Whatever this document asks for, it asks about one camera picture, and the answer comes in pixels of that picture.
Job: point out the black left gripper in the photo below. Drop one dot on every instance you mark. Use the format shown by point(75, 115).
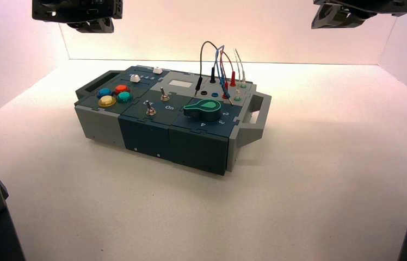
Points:
point(77, 9)

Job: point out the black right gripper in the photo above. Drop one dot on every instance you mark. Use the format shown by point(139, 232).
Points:
point(387, 6)

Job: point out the metal toggle switch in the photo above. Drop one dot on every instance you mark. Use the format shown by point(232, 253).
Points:
point(150, 109)
point(164, 95)

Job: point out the blue round push button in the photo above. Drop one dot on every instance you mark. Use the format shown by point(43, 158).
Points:
point(104, 92)

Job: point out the white slider knob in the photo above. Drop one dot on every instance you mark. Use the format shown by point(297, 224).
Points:
point(135, 78)
point(157, 70)

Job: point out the red round push button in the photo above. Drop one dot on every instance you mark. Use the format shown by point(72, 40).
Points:
point(121, 89)

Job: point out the yellow round push button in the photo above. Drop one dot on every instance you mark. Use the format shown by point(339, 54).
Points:
point(107, 101)

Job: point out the teal round push button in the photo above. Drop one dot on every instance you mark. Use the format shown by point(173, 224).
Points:
point(124, 96)

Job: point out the white display window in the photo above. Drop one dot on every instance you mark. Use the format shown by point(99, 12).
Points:
point(180, 84)

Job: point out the blue grey control box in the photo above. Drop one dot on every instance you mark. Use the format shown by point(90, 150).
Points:
point(145, 133)

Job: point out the black banana plug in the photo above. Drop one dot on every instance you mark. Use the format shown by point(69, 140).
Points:
point(212, 76)

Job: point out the short red banana plug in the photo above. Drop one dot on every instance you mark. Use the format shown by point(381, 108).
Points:
point(226, 88)

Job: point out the green rotary knob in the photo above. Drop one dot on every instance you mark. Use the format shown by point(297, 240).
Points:
point(203, 110)

